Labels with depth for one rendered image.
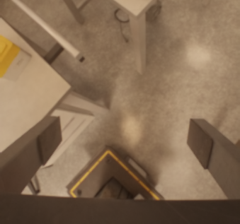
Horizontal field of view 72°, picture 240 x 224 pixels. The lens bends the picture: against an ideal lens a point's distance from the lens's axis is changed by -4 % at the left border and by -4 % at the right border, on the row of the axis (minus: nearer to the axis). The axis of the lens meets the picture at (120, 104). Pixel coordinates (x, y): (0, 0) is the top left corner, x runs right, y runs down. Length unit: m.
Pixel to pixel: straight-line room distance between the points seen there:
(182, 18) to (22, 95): 1.45
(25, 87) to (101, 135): 0.93
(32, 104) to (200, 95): 1.24
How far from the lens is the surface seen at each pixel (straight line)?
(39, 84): 0.66
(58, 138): 0.17
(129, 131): 1.43
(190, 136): 0.17
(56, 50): 0.75
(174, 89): 1.48
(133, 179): 1.20
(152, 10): 1.56
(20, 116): 0.68
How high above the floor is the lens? 1.42
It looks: 79 degrees down
